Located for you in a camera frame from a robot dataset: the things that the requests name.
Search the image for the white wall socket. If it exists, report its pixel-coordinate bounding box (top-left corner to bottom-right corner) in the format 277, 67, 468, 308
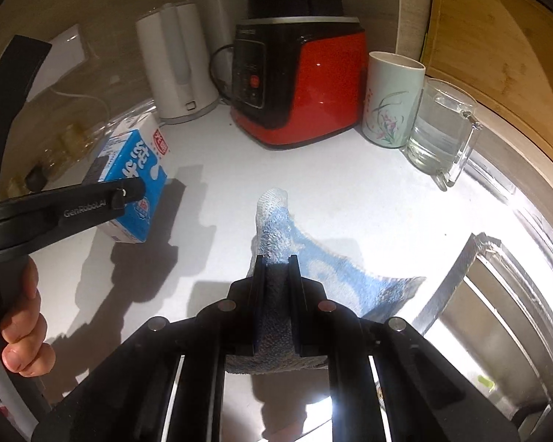
27, 24, 87, 102

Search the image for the white electric kettle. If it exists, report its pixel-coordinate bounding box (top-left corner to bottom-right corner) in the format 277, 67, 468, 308
136, 2, 219, 125

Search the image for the stainless steel sink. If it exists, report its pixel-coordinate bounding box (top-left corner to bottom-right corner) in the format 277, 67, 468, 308
413, 234, 553, 433

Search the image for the white floral ceramic mug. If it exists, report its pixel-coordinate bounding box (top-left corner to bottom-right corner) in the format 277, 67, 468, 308
362, 51, 425, 149

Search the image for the wooden cutting board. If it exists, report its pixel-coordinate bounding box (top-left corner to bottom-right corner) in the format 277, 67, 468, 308
422, 0, 553, 161

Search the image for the clear glass pitcher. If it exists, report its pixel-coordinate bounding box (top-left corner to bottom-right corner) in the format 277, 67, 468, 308
403, 78, 483, 190

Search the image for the blue white milk carton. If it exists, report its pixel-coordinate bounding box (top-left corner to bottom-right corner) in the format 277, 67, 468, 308
84, 112, 170, 243

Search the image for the person's left hand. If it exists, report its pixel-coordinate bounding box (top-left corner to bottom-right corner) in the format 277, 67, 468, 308
1, 259, 56, 378

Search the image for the red black blender base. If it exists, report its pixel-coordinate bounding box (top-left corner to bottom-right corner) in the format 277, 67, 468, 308
230, 16, 368, 148

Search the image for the white power cable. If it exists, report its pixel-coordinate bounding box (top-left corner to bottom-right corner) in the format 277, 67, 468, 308
49, 89, 168, 130

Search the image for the blue white dish cloth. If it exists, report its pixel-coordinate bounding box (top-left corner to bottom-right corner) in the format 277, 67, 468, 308
226, 189, 424, 375

